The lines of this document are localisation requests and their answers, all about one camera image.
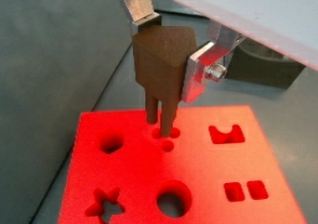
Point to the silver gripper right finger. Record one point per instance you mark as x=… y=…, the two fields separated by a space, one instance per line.
x=203 y=67

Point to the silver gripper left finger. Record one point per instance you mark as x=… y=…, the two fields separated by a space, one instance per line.
x=141 y=16

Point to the brown three prong object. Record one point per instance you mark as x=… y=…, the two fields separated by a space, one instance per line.
x=160 y=50

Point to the black curved fixture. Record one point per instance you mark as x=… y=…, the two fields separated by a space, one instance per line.
x=259 y=65

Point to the red foam shape board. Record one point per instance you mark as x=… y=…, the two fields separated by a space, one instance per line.
x=211 y=174

